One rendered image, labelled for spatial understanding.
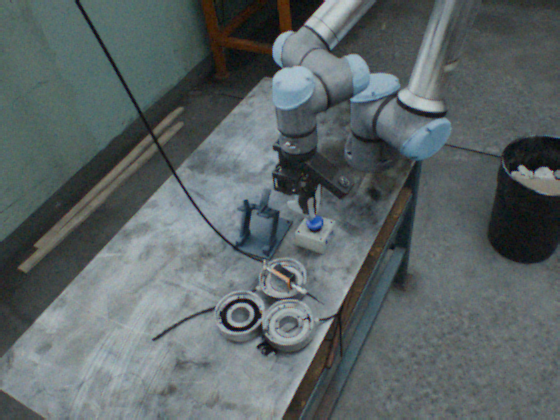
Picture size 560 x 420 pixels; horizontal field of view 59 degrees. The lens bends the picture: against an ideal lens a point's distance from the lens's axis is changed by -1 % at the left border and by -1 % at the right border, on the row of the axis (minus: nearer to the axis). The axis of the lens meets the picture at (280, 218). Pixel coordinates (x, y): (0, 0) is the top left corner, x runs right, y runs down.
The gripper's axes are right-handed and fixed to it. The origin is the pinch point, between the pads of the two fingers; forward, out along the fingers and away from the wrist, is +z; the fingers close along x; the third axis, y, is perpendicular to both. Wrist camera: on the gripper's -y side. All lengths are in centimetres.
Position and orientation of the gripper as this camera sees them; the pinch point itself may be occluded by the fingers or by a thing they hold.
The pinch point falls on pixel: (313, 216)
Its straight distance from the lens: 111.5
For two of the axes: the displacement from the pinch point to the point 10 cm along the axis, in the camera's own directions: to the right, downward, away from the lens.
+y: -8.8, -2.9, 3.9
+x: -4.7, 6.8, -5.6
